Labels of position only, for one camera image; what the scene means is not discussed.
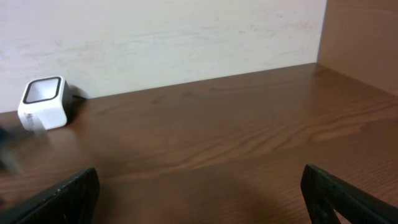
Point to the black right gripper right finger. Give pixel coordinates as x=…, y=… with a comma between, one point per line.
x=325, y=195

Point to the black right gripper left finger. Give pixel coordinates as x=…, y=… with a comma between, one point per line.
x=72, y=200

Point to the white barcode scanner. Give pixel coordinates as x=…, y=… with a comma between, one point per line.
x=45, y=104

